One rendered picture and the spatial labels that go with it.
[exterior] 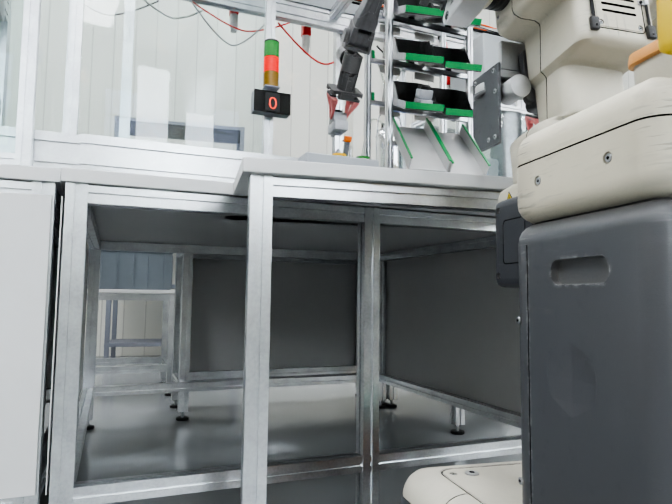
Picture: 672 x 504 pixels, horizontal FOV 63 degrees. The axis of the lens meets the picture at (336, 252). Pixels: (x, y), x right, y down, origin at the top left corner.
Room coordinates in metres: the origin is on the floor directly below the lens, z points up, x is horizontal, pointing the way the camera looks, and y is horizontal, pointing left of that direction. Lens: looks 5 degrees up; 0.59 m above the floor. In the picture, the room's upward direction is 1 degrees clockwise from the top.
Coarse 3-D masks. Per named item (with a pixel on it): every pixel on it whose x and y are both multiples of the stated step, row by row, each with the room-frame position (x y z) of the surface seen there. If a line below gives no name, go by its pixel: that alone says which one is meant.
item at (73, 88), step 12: (72, 0) 1.51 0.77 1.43; (72, 12) 1.51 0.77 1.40; (72, 24) 1.51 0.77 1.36; (72, 36) 1.51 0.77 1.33; (72, 48) 1.51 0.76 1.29; (72, 60) 1.51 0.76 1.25; (72, 72) 1.51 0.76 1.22; (72, 84) 1.52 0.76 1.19; (72, 96) 1.52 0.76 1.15; (72, 108) 1.52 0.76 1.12; (72, 120) 1.52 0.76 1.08; (72, 132) 1.52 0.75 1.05
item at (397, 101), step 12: (384, 84) 1.91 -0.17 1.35; (396, 84) 1.92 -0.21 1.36; (408, 84) 1.93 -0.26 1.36; (420, 84) 1.91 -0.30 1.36; (384, 96) 1.91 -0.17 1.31; (396, 96) 1.77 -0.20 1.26; (408, 96) 1.95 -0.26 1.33; (432, 96) 1.80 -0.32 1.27; (408, 108) 1.69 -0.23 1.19; (420, 108) 1.70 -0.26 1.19; (432, 108) 1.70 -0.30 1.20
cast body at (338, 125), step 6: (336, 114) 1.65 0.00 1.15; (342, 114) 1.66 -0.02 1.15; (330, 120) 1.67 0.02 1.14; (336, 120) 1.63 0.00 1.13; (342, 120) 1.64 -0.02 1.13; (330, 126) 1.67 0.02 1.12; (336, 126) 1.63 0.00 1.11; (342, 126) 1.64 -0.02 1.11; (330, 132) 1.67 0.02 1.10; (336, 132) 1.68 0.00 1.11; (342, 132) 1.67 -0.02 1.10
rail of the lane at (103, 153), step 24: (96, 144) 1.26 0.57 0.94; (120, 144) 1.27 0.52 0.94; (144, 144) 1.29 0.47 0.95; (168, 144) 1.31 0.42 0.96; (96, 168) 1.25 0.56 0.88; (120, 168) 1.28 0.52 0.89; (144, 168) 1.29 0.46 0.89; (168, 168) 1.31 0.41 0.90; (192, 168) 1.34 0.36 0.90; (216, 168) 1.36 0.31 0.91
